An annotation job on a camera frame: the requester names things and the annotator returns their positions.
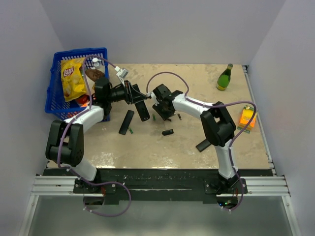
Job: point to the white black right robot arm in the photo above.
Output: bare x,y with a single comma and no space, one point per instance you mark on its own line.
216,121

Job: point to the blue plastic basket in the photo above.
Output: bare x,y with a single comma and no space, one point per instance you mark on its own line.
55,102

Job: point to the yellow Lays chips bag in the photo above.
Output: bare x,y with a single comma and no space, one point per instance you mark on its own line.
72,79

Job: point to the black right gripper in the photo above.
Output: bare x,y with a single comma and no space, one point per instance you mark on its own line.
165,116

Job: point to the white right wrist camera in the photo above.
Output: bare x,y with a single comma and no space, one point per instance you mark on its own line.
152,96

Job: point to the white pump soap bottle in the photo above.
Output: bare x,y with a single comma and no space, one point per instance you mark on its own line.
96,63

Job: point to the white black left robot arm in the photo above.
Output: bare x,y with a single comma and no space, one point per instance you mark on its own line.
65,145

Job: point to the black battery cover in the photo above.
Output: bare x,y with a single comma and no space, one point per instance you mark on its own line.
167,132

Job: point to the green glass bottle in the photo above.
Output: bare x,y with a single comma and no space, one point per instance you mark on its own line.
225,78

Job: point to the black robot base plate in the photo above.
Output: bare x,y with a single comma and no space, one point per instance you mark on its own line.
205,183

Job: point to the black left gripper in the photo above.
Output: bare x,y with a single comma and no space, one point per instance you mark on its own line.
132,96

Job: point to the aluminium frame rail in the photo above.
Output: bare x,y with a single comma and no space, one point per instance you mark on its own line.
65,186

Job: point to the brown and white pouch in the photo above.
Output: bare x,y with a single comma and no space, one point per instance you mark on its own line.
94,74

